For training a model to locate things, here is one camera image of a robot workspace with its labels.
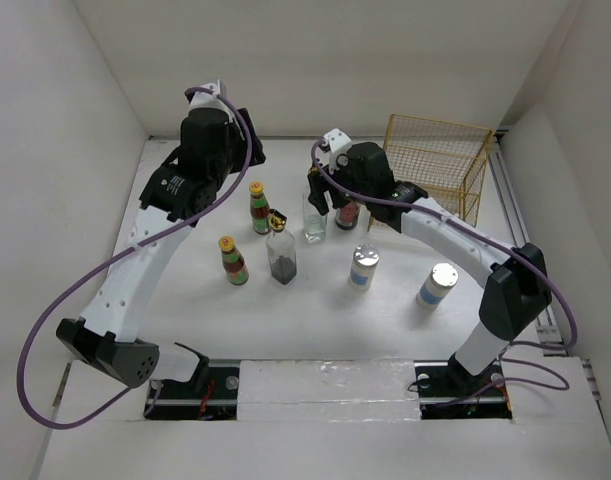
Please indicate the black-capped soy sauce bottle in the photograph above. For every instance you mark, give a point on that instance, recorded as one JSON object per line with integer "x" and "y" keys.
{"x": 346, "y": 218}

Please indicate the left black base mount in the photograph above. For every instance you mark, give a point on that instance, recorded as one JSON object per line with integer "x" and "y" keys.
{"x": 216, "y": 400}

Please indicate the front yellow-capped sauce bottle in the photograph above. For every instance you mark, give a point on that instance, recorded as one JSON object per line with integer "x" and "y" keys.
{"x": 233, "y": 261}

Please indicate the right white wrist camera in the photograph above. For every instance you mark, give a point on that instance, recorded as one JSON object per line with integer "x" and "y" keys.
{"x": 335, "y": 143}

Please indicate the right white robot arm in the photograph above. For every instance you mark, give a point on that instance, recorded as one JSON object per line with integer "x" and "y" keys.
{"x": 516, "y": 288}

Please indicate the left white blue shaker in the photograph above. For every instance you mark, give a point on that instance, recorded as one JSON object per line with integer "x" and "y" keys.
{"x": 365, "y": 259}

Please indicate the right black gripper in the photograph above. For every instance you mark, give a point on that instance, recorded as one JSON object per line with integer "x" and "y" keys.
{"x": 318, "y": 186}

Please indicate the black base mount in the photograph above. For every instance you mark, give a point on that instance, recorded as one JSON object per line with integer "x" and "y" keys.
{"x": 216, "y": 400}
{"x": 444, "y": 394}

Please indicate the gold wire basket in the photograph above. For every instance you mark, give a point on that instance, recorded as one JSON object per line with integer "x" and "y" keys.
{"x": 447, "y": 159}

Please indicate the white blue shaker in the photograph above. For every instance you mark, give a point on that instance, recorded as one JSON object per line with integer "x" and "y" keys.
{"x": 440, "y": 281}
{"x": 365, "y": 259}

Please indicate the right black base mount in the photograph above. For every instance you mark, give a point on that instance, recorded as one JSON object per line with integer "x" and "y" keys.
{"x": 444, "y": 394}

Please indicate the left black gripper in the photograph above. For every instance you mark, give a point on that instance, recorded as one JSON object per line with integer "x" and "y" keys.
{"x": 236, "y": 134}

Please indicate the rear yellow-capped sauce bottle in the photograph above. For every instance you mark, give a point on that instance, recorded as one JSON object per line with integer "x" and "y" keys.
{"x": 259, "y": 208}

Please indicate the right white blue shaker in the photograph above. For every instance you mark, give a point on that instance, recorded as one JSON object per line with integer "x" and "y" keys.
{"x": 440, "y": 281}

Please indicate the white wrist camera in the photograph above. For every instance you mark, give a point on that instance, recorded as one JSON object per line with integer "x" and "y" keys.
{"x": 205, "y": 96}
{"x": 335, "y": 143}

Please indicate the clear square glass bottle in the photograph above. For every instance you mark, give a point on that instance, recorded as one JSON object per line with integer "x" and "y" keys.
{"x": 314, "y": 224}

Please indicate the yellow-capped sauce bottle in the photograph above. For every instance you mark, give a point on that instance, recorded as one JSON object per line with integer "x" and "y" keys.
{"x": 259, "y": 208}
{"x": 233, "y": 261}

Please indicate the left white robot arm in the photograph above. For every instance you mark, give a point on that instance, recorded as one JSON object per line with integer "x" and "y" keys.
{"x": 105, "y": 335}

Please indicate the aluminium side rail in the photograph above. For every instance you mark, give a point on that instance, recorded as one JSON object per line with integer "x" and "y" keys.
{"x": 545, "y": 327}

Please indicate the gold-capped dark liquid bottle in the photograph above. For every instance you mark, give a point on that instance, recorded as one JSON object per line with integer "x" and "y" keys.
{"x": 281, "y": 249}

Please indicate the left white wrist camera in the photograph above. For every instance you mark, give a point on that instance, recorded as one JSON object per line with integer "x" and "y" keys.
{"x": 205, "y": 96}

